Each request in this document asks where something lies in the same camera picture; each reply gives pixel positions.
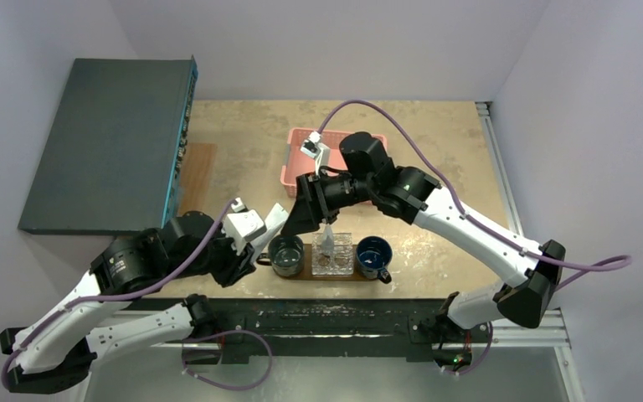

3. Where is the white red toothpaste tube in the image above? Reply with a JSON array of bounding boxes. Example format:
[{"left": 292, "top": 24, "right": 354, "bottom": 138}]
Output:
[{"left": 257, "top": 203, "right": 289, "bottom": 249}]

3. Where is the dark green grey mug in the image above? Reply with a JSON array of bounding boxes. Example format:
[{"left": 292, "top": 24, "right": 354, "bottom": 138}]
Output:
[{"left": 255, "top": 235, "right": 305, "bottom": 277}]

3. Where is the aluminium frame rail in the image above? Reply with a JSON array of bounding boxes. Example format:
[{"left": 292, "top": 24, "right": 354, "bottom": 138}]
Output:
[{"left": 475, "top": 102, "right": 569, "bottom": 348}]

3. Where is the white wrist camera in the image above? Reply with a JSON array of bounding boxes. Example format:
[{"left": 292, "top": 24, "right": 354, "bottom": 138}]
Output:
[
  {"left": 222, "top": 198, "right": 266, "bottom": 255},
  {"left": 300, "top": 131, "right": 331, "bottom": 174}
]

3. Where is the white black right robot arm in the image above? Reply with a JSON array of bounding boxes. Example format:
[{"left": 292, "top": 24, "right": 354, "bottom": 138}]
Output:
[{"left": 281, "top": 131, "right": 565, "bottom": 341}]

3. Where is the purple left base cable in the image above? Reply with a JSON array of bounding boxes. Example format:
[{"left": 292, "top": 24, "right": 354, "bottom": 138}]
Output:
[{"left": 181, "top": 329, "right": 274, "bottom": 392}]

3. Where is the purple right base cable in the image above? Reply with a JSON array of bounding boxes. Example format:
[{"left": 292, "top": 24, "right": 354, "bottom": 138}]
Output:
[{"left": 438, "top": 322, "right": 495, "bottom": 379}]

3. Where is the white grey toothpaste tube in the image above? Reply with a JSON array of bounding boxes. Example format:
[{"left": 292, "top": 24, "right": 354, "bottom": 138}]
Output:
[{"left": 319, "top": 224, "right": 335, "bottom": 255}]

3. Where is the oval dark wooden tray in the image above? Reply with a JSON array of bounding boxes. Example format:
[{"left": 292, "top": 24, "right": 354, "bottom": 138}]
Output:
[{"left": 289, "top": 243, "right": 371, "bottom": 282}]

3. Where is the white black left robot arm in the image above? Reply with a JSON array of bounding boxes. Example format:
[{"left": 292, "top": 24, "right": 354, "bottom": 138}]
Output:
[{"left": 0, "top": 204, "right": 287, "bottom": 394}]

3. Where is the navy blue mug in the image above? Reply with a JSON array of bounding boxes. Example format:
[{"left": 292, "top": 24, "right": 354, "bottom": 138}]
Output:
[{"left": 354, "top": 236, "right": 393, "bottom": 284}]

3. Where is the clear crystal toothbrush holder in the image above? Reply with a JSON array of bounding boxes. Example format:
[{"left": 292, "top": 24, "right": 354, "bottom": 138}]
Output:
[{"left": 311, "top": 233, "right": 354, "bottom": 277}]

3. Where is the dark grey shelf board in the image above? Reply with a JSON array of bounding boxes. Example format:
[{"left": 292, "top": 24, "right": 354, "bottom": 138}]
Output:
[{"left": 18, "top": 58, "right": 198, "bottom": 235}]

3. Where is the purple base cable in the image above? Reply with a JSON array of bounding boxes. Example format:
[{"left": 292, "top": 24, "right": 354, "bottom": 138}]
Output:
[
  {"left": 181, "top": 329, "right": 274, "bottom": 392},
  {"left": 438, "top": 322, "right": 495, "bottom": 379}
]

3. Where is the pink perforated plastic basket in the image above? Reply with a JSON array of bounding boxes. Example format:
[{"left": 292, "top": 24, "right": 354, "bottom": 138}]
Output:
[{"left": 280, "top": 128, "right": 388, "bottom": 201}]

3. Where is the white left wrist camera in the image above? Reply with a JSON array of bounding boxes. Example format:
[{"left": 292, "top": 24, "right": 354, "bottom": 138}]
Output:
[{"left": 222, "top": 198, "right": 266, "bottom": 255}]

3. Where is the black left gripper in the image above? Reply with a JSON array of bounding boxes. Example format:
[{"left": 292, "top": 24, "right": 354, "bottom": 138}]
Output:
[{"left": 170, "top": 220, "right": 257, "bottom": 287}]

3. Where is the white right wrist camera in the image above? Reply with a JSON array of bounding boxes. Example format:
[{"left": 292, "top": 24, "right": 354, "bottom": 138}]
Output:
[{"left": 300, "top": 131, "right": 331, "bottom": 174}]

